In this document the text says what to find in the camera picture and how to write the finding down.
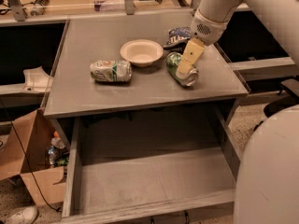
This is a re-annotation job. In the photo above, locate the white and green soda can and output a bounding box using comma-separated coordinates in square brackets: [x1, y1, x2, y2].
[90, 60, 132, 82]

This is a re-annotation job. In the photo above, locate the black and white brush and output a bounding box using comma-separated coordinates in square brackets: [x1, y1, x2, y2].
[30, 0, 50, 16]

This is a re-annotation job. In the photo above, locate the white paper bowl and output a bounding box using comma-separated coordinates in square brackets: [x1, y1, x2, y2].
[120, 39, 164, 67]

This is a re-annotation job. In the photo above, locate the grey cabinet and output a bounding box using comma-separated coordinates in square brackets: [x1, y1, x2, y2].
[45, 10, 248, 119]

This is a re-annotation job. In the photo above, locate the white sneaker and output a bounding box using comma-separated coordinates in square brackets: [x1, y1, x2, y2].
[5, 206, 39, 224]

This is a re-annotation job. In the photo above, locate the brown cardboard box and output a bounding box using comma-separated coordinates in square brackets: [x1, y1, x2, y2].
[0, 109, 66, 206]

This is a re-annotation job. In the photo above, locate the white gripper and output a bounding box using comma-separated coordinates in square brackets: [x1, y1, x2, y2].
[176, 9, 229, 77]

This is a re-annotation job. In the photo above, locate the black office chair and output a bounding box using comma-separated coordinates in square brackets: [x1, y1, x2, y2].
[263, 77, 299, 118]

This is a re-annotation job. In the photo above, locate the grey open top drawer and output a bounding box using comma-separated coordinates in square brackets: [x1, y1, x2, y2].
[62, 105, 239, 224]

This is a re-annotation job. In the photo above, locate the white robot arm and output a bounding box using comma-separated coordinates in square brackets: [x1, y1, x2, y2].
[177, 0, 299, 224]

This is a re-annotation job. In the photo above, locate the blue chip bag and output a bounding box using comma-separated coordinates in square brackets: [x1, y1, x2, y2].
[164, 27, 192, 53]

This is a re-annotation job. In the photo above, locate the plastic bottle in box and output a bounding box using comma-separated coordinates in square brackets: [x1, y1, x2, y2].
[47, 132, 69, 168]

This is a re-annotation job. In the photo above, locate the white curved plastic part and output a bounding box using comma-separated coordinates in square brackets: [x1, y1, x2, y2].
[21, 66, 53, 92]

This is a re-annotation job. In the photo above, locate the black cable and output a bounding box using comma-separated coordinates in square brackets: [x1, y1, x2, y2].
[0, 98, 63, 213]

